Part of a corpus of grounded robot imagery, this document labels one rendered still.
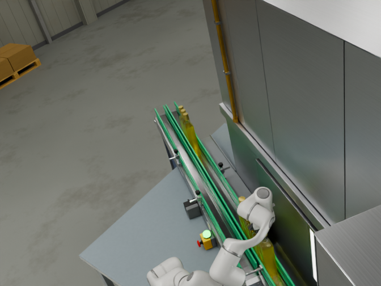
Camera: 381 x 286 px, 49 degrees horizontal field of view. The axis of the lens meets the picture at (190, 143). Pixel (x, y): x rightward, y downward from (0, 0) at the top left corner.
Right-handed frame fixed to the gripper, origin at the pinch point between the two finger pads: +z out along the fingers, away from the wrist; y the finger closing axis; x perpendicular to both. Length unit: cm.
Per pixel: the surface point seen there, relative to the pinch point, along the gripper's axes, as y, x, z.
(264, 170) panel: -12.0, -21.7, -9.8
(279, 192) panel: -11.9, -7.2, -11.7
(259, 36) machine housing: -15, -32, -76
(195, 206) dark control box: 18, -54, 49
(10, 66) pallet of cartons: 184, -577, 248
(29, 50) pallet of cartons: 148, -607, 248
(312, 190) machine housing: -14.7, 10.3, -34.4
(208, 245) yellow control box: 20, -26, 47
